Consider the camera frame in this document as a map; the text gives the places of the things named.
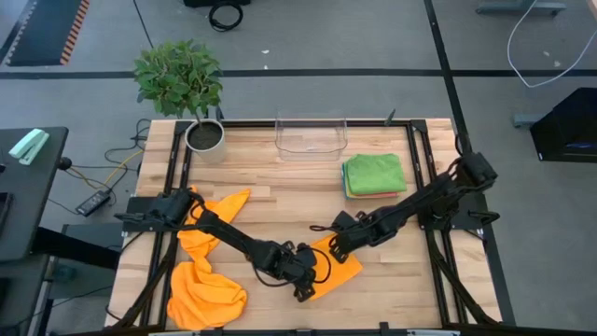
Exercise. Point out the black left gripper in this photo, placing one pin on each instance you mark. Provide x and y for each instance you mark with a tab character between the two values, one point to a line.
301	270

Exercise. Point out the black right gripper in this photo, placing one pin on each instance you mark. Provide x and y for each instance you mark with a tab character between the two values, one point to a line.
364	233

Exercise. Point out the orange microfiber towel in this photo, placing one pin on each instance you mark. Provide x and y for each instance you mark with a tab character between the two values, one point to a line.
233	203
345	270
205	298

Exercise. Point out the yellow microfiber towel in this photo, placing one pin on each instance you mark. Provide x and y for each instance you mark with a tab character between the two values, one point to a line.
346	186

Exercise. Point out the pink microfiber towel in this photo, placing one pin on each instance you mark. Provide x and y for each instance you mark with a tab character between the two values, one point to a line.
378	195

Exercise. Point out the blue microfiber towel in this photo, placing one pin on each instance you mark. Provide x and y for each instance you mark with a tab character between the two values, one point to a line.
343	179

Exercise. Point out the green microfiber towel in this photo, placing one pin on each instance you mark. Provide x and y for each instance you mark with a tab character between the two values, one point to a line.
375	172

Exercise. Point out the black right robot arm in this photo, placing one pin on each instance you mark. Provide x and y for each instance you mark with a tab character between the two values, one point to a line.
420	200

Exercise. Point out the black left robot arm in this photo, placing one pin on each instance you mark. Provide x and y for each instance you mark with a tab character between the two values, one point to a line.
233	238

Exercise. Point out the clear plastic bin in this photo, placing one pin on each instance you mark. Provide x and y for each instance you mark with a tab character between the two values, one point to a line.
310	137

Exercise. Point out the white plant pot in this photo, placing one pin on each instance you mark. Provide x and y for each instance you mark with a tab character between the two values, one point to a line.
205	140

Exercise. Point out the black power adapter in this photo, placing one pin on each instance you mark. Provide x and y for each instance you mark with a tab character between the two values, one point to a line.
93	202

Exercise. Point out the green leafy plant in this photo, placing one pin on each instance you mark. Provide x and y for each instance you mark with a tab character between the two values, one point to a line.
177	77

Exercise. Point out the black cabinet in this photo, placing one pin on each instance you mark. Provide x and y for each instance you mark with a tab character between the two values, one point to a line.
566	126

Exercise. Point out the black round knob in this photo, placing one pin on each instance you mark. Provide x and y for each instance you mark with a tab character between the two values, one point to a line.
65	163

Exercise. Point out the black desk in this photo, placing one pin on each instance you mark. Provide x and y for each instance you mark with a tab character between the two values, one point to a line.
28	210

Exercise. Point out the grey furniture base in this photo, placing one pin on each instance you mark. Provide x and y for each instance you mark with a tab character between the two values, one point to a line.
517	6

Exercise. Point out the mint green stapler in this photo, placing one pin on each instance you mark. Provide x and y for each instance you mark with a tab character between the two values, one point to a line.
29	145

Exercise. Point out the black mat with orange stripes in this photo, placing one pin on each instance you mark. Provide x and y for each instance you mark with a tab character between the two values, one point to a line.
42	32

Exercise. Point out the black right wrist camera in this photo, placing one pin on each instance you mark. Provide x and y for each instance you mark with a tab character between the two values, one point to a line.
344	220

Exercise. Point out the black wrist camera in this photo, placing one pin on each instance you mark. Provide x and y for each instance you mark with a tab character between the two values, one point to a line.
344	220
305	252

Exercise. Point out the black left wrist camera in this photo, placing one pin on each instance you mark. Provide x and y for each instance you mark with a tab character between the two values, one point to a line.
305	252

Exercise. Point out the black boxy depth camera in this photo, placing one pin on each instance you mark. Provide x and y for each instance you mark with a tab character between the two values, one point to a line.
304	332

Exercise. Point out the black metal table frame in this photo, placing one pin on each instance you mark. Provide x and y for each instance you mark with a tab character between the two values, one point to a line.
373	124

